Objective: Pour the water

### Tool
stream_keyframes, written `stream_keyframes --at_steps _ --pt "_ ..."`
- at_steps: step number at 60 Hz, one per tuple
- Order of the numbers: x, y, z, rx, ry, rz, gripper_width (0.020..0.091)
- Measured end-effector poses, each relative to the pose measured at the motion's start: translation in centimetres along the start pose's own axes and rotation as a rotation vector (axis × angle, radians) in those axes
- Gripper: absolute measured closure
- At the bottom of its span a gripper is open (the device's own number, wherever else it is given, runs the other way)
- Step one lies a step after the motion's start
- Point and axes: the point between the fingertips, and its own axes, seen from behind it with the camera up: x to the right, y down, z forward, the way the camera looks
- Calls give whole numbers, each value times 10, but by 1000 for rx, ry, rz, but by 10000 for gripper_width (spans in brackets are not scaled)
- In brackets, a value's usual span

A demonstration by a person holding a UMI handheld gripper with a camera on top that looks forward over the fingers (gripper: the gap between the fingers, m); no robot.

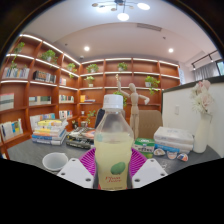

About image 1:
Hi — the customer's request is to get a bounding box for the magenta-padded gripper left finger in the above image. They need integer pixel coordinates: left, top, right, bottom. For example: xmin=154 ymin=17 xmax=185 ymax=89
xmin=56 ymin=148 xmax=98 ymax=190

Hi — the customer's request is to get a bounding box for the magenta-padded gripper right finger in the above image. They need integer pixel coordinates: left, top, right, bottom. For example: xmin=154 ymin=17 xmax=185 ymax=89
xmin=129 ymin=148 xmax=169 ymax=190

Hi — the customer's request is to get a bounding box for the clear bottle with yellow drink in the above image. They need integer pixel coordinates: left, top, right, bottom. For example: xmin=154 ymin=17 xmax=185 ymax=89
xmin=93 ymin=94 xmax=136 ymax=192

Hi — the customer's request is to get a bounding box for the small wrapped snack packet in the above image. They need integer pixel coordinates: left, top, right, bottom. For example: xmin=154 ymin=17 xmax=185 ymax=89
xmin=176 ymin=153 xmax=189 ymax=163
xmin=153 ymin=148 xmax=167 ymax=157
xmin=166 ymin=151 xmax=178 ymax=160

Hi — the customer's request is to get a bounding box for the white cup with triangle pattern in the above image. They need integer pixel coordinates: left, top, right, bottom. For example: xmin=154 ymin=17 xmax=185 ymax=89
xmin=41 ymin=151 xmax=69 ymax=173

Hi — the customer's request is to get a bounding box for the green and white box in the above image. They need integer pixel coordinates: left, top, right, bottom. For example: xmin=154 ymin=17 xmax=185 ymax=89
xmin=133 ymin=137 xmax=156 ymax=159

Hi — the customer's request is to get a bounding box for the stack of white tissue packs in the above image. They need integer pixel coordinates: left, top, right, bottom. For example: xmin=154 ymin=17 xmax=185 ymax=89
xmin=153 ymin=126 xmax=195 ymax=155

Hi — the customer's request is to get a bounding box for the stack of colourful books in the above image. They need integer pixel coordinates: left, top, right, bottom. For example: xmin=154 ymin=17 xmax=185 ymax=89
xmin=31 ymin=118 xmax=69 ymax=146

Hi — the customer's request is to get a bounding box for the tan upholstered chair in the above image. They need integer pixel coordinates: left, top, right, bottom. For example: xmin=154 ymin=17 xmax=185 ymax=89
xmin=138 ymin=109 xmax=164 ymax=140

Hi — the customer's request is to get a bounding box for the dark office chair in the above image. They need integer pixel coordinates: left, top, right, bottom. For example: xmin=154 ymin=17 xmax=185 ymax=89
xmin=94 ymin=108 xmax=106 ymax=130

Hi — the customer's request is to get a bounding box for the white vase with pale flowers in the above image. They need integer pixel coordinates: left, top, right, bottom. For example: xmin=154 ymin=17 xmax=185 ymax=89
xmin=189 ymin=79 xmax=215 ymax=154

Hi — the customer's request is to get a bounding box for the wooden artist mannequin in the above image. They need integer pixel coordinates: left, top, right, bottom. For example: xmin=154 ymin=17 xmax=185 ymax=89
xmin=114 ymin=73 xmax=151 ymax=141

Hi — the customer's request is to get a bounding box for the wooden shelf unit with books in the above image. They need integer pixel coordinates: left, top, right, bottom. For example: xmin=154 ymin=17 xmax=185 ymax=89
xmin=0 ymin=33 xmax=181 ymax=159

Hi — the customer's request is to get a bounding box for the grey curtain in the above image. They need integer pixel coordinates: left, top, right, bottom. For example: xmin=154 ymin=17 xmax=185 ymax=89
xmin=194 ymin=61 xmax=219 ymax=83

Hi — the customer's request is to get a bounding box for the window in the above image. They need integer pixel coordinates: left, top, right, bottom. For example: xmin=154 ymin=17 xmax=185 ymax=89
xmin=216 ymin=59 xmax=224 ymax=77

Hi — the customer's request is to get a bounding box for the branched ceiling lamp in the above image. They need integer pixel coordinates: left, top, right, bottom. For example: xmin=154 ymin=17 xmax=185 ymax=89
xmin=91 ymin=0 xmax=151 ymax=22

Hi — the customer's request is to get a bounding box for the black ceiling track light rail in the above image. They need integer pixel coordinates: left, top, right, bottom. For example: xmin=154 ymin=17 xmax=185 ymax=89
xmin=191 ymin=49 xmax=223 ymax=71

